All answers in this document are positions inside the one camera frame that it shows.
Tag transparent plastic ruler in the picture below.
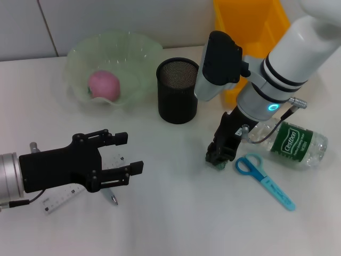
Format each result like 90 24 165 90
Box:
39 153 126 216

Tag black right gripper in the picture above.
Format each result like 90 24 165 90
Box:
205 105 251 164

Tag grey ballpoint pen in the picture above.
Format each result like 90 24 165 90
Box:
100 186 119 206

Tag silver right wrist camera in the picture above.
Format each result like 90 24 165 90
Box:
193 30 251 102

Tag pink peach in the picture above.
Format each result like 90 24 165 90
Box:
87 70 121 101

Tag yellow plastic bin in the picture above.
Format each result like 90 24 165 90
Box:
212 0 291 107

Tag green plastic wrapper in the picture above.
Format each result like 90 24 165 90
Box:
205 149 229 171

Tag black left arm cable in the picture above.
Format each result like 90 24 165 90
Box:
0 189 45 211

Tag clear green-label water bottle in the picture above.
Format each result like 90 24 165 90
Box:
239 118 329 168

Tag black mesh pen holder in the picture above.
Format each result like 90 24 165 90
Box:
156 59 200 125

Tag blue scissors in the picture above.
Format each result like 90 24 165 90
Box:
234 153 296 212

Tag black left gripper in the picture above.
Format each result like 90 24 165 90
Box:
18 129 144 194

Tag green glass fruit plate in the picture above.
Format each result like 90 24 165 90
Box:
65 29 164 108

